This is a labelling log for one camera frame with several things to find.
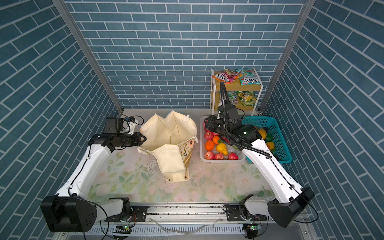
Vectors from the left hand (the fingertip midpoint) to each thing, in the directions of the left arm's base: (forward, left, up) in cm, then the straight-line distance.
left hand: (144, 137), depth 80 cm
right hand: (0, -33, +15) cm, 36 cm away
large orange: (+3, -37, -14) cm, 40 cm away
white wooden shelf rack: (+26, -57, +14) cm, 64 cm away
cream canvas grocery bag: (+11, -11, -19) cm, 24 cm away
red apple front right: (-5, -50, -13) cm, 52 cm away
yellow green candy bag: (+32, -64, 0) cm, 72 cm away
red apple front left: (-4, -36, -13) cm, 39 cm away
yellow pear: (+1, -45, -14) cm, 47 cm away
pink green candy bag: (+35, -55, 0) cm, 65 cm away
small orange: (+7, -41, -14) cm, 44 cm away
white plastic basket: (+3, -52, -19) cm, 55 cm away
